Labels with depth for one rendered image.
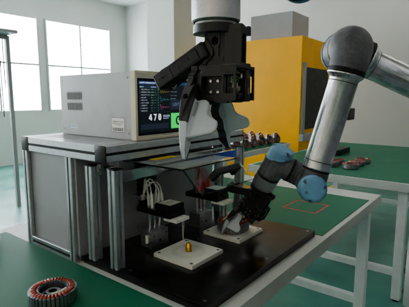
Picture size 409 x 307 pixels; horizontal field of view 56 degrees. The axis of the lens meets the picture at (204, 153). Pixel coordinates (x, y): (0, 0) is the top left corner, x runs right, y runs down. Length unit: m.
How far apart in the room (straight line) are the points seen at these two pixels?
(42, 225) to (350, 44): 1.09
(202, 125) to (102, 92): 0.73
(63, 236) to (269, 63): 3.99
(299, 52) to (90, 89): 3.69
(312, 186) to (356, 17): 5.60
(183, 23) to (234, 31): 4.80
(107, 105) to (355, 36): 0.74
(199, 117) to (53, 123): 7.76
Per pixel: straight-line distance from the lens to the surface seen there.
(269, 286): 1.10
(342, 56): 1.07
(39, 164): 1.35
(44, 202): 1.37
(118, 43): 9.36
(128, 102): 1.16
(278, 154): 1.17
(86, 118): 1.33
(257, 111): 4.98
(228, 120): 0.66
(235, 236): 1.31
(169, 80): 0.63
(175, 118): 1.26
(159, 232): 1.26
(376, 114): 6.35
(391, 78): 1.23
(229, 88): 0.57
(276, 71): 4.87
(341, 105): 1.06
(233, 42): 0.58
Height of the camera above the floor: 1.24
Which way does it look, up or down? 8 degrees down
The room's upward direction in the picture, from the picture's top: straight up
